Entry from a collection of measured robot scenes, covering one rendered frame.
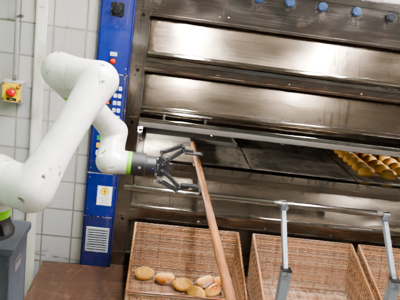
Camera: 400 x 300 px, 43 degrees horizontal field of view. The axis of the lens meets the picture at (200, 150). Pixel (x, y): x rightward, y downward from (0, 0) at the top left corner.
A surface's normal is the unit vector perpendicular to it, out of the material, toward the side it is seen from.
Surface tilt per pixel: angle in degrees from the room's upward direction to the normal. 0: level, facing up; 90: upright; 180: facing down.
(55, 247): 90
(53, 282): 0
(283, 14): 90
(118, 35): 90
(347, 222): 70
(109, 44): 90
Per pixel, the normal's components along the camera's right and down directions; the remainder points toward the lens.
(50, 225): 0.06, 0.27
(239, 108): 0.10, -0.07
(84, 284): 0.14, -0.95
